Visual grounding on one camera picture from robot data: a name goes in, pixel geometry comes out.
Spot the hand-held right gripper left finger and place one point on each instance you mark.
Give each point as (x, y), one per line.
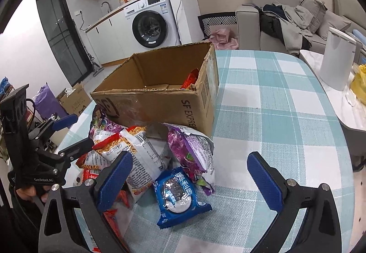
(114, 181)

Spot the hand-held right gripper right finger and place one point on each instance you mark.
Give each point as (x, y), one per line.
(264, 181)

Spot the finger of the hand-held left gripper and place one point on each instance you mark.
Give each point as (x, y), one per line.
(78, 148)
(65, 122)

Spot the white noodle packet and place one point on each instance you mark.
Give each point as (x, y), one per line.
(145, 156)

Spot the person's left forearm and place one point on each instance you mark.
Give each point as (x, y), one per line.
(23, 224)

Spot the person's left hand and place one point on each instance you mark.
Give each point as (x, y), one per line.
(30, 194)

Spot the brown cardboard box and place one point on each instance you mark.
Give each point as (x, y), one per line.
(75, 101)

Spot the purple bag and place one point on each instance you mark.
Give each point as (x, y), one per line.
(47, 101)

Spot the small purple snack packet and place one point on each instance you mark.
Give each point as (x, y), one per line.
(111, 128)

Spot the plaid teal tablecloth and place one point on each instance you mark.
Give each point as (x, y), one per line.
(271, 127)

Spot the floor mop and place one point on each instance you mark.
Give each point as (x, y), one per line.
(95, 66)

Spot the blue cookie packet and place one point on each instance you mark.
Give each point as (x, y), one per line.
(177, 196)

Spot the blue bundle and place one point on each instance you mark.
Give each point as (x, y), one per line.
(5, 86)

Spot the black glass door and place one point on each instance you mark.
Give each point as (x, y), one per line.
(63, 36)

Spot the white kitchen base cabinets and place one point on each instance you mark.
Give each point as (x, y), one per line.
(111, 38)

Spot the kitchen faucet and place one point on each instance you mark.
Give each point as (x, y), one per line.
(110, 8)

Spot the red orange snack packet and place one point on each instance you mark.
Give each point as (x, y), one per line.
(190, 78)

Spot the white washing machine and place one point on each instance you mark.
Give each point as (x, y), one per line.
(151, 27)

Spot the white marble side table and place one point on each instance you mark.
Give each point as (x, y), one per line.
(311, 61)

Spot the yellow plastic bag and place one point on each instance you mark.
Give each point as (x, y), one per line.
(360, 84)

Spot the white lidded bin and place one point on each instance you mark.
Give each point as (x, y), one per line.
(337, 61)

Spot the pink cloth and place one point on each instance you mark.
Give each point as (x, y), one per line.
(224, 38)

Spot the grey sofa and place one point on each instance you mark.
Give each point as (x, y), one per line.
(248, 30)

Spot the dark jacket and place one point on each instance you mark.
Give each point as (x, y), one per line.
(270, 24)

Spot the grey hoodie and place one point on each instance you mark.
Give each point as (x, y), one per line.
(297, 27)

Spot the black white patterned cushion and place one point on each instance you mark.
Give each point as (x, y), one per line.
(217, 23)

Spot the light blue cushion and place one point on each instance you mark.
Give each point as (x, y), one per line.
(359, 38)

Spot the grey pillow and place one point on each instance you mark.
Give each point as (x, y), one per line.
(334, 24)
(314, 13)

